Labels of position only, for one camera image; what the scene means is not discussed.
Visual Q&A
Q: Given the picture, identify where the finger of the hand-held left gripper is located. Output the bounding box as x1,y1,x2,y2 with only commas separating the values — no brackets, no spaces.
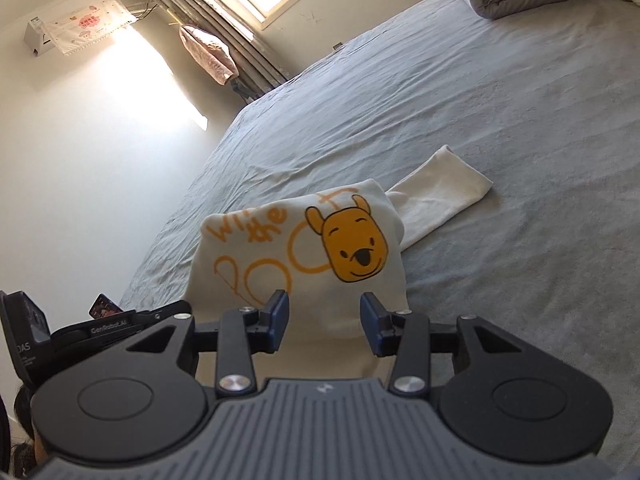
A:
150,300,193,319

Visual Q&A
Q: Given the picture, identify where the striped grey curtain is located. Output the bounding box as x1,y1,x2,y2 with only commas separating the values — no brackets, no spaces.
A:
117,0,292,102

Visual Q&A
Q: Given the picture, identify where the person's head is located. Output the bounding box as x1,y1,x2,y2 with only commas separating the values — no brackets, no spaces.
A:
0,384,48,480

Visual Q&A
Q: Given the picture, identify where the bed with grey sheet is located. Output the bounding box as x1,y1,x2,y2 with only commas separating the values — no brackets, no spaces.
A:
117,0,640,480

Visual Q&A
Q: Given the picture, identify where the pink towel hanging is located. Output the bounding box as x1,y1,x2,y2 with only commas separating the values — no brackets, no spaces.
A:
178,23,240,86

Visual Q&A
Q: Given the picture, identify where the white bear print sweatshirt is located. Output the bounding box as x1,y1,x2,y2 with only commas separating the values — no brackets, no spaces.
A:
182,145,493,397

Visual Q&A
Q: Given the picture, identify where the smartphone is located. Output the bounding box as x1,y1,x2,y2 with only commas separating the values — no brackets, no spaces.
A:
89,293,124,319

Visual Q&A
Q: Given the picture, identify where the printed air conditioner cover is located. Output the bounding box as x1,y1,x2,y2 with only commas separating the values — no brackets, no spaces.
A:
40,0,139,56

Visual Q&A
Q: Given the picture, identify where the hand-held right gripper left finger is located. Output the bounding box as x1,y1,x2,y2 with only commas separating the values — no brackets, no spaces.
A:
125,290,291,399

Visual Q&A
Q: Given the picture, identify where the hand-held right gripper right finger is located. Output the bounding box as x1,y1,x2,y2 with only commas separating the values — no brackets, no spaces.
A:
360,291,524,401

